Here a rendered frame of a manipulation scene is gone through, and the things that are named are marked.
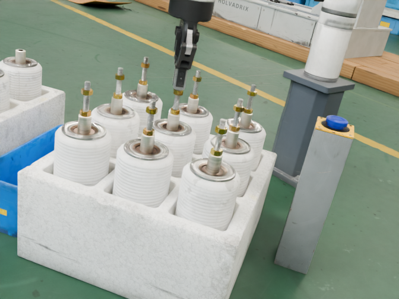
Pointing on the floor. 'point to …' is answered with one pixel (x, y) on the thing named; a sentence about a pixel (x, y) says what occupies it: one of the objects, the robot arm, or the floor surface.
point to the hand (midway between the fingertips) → (180, 78)
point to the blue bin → (8, 173)
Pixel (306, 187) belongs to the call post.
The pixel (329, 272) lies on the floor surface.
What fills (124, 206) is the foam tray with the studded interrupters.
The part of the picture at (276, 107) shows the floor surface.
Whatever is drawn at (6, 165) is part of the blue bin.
